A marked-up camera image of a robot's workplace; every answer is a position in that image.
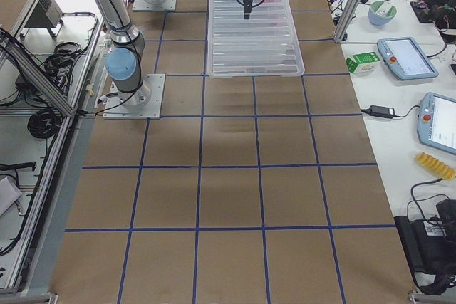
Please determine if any green white carton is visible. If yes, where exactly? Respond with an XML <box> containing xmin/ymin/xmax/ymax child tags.
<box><xmin>346</xmin><ymin>51</ymin><xmax>380</xmax><ymax>74</ymax></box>

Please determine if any black power adapter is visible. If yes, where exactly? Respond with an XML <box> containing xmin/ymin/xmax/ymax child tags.
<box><xmin>368</xmin><ymin>105</ymin><xmax>395</xmax><ymax>119</ymax></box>

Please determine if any green white bowl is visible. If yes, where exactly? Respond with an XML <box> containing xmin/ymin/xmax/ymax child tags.
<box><xmin>368</xmin><ymin>1</ymin><xmax>397</xmax><ymax>26</ymax></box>

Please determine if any yellow corrugated toy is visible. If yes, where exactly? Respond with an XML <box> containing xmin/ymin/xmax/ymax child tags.
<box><xmin>415</xmin><ymin>152</ymin><xmax>455</xmax><ymax>180</ymax></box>

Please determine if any clear plastic box lid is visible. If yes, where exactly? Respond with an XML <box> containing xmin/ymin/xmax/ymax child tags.
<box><xmin>206</xmin><ymin>0</ymin><xmax>304</xmax><ymax>78</ymax></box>

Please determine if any blue teach pendant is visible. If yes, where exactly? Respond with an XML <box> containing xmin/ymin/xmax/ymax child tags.
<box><xmin>417</xmin><ymin>93</ymin><xmax>455</xmax><ymax>154</ymax></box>
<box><xmin>377</xmin><ymin>37</ymin><xmax>439</xmax><ymax>80</ymax></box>

